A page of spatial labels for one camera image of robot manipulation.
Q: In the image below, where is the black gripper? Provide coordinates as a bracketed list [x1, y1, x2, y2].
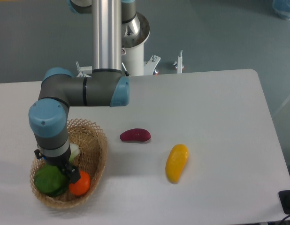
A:
[34, 149, 81, 183]

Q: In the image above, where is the orange fruit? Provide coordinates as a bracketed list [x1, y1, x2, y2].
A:
[69, 171, 91, 196]

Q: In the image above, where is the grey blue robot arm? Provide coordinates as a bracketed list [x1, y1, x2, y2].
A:
[28, 0, 130, 183]

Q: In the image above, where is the woven wicker basket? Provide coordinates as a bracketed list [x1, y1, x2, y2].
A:
[30, 119, 107, 209]

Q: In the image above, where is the green bok choy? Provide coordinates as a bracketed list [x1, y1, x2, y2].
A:
[33, 143, 80, 197]

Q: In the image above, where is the purple sweet potato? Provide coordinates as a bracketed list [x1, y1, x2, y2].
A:
[120, 128, 151, 142]

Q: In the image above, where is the yellow mango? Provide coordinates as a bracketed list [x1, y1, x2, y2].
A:
[165, 144, 189, 184]

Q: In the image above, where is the black device at edge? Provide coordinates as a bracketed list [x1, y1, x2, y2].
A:
[278, 190, 290, 214]

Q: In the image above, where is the blue plastic bag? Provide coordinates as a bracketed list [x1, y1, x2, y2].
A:
[272, 0, 290, 21]

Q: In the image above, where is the black cable on pedestal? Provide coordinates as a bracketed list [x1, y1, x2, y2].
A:
[121, 61, 131, 77]

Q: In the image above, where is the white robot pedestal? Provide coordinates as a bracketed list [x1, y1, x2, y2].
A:
[75, 12, 185, 78]

